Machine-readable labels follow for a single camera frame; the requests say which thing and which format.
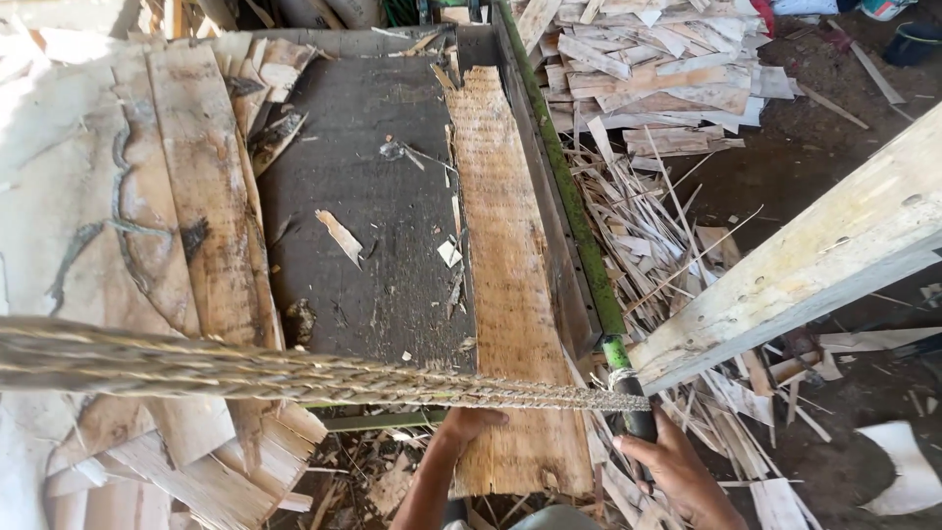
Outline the person's left hand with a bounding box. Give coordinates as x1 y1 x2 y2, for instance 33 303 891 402
433 408 510 459

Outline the person's right hand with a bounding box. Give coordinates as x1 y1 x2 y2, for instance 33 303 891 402
612 408 738 518

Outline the green lever with black grip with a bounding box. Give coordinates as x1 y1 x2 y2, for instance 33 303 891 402
601 335 659 496

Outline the long brown veneer sheet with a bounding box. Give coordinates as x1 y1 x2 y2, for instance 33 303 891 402
445 65 595 499

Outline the green metal crossbar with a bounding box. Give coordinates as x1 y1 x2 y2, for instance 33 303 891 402
322 409 450 433

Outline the curved white veneer piece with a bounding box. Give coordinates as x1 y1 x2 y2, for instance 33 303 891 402
856 420 942 517

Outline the small tan veneer chip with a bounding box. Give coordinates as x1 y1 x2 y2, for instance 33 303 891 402
315 209 365 270

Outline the dark conveyor belt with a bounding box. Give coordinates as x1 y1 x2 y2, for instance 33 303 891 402
256 53 479 371

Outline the whitish wooden beam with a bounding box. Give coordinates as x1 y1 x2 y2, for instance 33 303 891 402
628 102 942 396

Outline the heap of veneer scraps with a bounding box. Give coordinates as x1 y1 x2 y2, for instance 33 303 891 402
512 0 847 530

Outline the pile of wide veneer sheets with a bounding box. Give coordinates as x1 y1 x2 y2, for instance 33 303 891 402
0 28 329 530

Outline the red cloth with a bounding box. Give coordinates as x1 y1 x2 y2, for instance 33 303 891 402
749 0 776 38

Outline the black bucket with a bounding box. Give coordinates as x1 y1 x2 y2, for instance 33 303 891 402
882 21 942 69

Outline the white and teal container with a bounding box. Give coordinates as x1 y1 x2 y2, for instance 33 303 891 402
860 0 918 22

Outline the braided straw rope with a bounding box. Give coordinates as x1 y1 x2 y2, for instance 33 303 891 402
0 316 653 413

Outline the green metal machine rail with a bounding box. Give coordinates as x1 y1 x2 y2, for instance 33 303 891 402
489 0 628 359

